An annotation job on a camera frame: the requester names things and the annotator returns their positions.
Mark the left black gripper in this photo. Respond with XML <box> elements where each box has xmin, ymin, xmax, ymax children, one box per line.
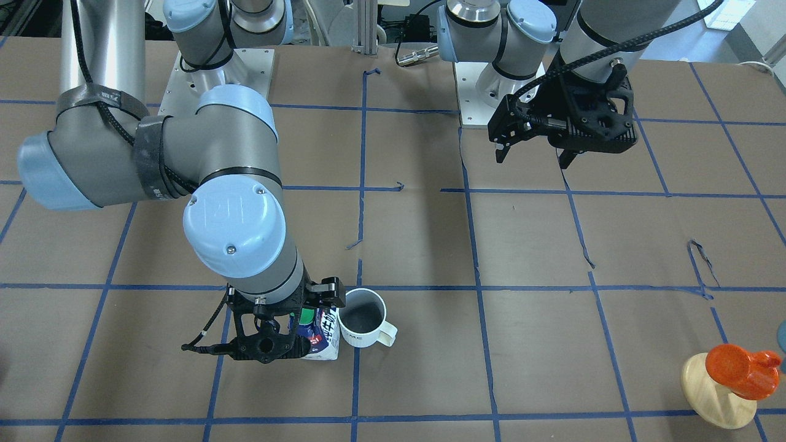
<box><xmin>488</xmin><ymin>64</ymin><xmax>638</xmax><ymax>170</ymax></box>

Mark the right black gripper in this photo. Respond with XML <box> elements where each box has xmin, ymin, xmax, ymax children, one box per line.
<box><xmin>222</xmin><ymin>277</ymin><xmax>346</xmax><ymax>363</ymax></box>

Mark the blue white milk carton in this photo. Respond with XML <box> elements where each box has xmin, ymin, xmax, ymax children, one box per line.
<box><xmin>289</xmin><ymin>307</ymin><xmax>341</xmax><ymax>361</ymax></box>

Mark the white ceramic mug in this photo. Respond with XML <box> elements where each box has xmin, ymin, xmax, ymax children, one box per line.
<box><xmin>338</xmin><ymin>288</ymin><xmax>397</xmax><ymax>349</ymax></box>

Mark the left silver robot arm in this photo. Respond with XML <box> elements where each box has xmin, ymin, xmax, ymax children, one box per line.
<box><xmin>436</xmin><ymin>1</ymin><xmax>677</xmax><ymax>169</ymax></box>

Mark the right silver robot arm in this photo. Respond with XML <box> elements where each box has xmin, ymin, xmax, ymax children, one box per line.
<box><xmin>17</xmin><ymin>1</ymin><xmax>346</xmax><ymax>363</ymax></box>

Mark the orange mug on stand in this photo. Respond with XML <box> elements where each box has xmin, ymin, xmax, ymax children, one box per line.
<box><xmin>705</xmin><ymin>344</ymin><xmax>783</xmax><ymax>401</ymax></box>

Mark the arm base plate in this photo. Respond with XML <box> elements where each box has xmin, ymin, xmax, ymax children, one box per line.
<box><xmin>453</xmin><ymin>59</ymin><xmax>547</xmax><ymax>129</ymax></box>
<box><xmin>159</xmin><ymin>48</ymin><xmax>275</xmax><ymax>117</ymax></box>

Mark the black braided cable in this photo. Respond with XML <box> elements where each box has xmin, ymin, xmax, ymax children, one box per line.
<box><xmin>513</xmin><ymin>0</ymin><xmax>725</xmax><ymax>105</ymax></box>

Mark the silver cable connector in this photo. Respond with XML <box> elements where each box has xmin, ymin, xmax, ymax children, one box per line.
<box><xmin>395</xmin><ymin>44</ymin><xmax>440</xmax><ymax>68</ymax></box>

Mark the aluminium profile post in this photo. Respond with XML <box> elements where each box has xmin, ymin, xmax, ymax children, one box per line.
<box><xmin>351</xmin><ymin>0</ymin><xmax>379</xmax><ymax>58</ymax></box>

